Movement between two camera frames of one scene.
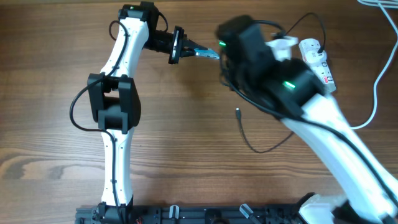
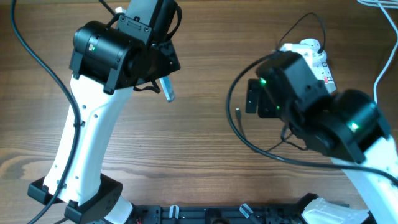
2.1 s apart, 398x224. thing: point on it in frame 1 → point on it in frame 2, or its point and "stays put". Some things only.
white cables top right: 388,4 stays put
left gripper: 176,50 → 170,60
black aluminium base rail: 190,214 stays put
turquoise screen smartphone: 206,52 → 167,86
